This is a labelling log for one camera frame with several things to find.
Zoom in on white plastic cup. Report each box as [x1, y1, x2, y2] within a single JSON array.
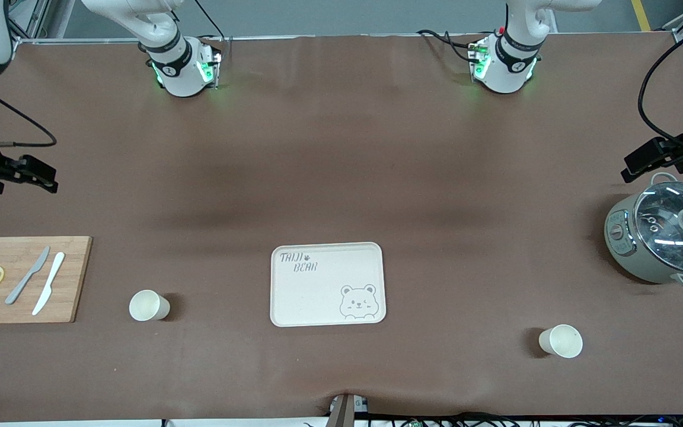
[[129, 289, 171, 323], [538, 324, 583, 359]]

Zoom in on beige bear print tray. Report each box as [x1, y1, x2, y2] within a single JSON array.
[[270, 241, 387, 328]]

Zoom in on grey-green electric pot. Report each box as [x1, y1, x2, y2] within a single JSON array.
[[604, 172, 683, 291]]

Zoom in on glass pot lid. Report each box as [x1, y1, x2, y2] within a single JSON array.
[[637, 181, 683, 275]]

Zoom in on grey plastic knife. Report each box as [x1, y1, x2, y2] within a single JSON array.
[[5, 246, 50, 305]]

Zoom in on white plastic knife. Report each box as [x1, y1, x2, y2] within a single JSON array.
[[32, 252, 66, 316]]

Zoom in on bamboo cutting board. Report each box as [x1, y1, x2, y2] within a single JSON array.
[[0, 236, 93, 324]]

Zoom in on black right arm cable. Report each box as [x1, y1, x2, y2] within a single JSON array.
[[0, 80, 58, 148]]

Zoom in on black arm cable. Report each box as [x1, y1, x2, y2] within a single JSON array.
[[638, 21, 683, 158], [0, 80, 58, 148]]

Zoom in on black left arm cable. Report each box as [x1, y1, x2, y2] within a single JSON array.
[[638, 21, 683, 158]]

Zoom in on aluminium frame rail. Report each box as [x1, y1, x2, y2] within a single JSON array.
[[12, 34, 232, 46]]

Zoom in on black base cable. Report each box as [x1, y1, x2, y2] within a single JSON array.
[[416, 28, 487, 63], [192, 0, 228, 42]]

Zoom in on aluminium profile bracket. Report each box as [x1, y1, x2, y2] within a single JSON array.
[[328, 393, 369, 427]]

